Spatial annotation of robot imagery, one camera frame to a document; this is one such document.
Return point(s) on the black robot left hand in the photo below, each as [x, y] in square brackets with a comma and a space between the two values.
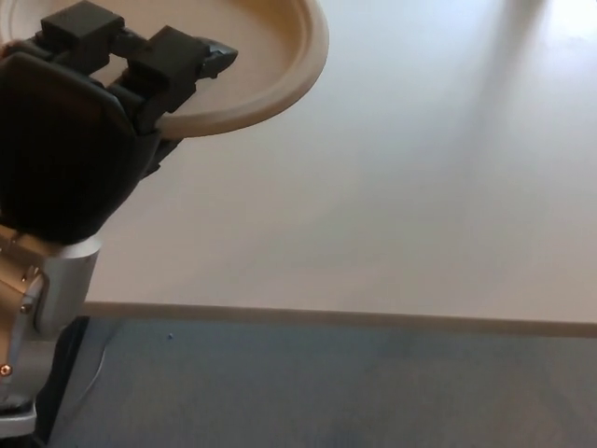
[60, 154]

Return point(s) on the beige round paper plate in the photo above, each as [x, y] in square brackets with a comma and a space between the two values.
[289, 60]

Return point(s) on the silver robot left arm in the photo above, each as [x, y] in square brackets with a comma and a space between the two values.
[51, 298]

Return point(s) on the black furniture frame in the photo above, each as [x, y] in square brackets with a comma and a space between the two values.
[65, 373]

